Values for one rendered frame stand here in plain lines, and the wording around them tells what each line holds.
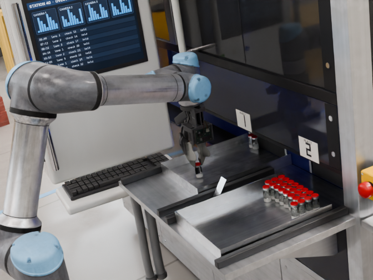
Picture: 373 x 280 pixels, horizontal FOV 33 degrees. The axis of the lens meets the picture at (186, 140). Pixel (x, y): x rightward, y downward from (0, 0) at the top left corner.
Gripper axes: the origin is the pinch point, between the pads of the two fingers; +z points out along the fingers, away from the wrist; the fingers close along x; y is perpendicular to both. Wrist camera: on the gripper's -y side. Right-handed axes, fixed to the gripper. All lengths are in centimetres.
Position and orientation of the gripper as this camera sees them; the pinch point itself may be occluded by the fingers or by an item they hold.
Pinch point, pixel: (196, 161)
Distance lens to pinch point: 200.9
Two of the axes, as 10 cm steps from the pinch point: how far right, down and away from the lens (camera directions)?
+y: 4.5, 2.6, -8.5
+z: 1.3, 9.3, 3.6
